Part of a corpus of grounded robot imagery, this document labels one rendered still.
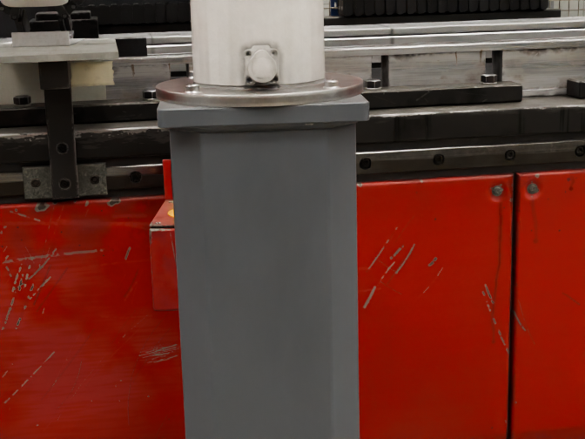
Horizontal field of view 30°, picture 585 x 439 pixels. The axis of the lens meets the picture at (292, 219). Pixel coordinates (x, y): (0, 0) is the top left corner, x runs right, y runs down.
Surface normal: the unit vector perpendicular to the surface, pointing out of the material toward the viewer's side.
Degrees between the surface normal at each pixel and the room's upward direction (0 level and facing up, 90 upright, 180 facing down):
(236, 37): 90
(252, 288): 90
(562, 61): 90
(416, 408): 90
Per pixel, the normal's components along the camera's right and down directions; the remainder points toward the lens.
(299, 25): 0.60, 0.17
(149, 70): 0.18, 0.22
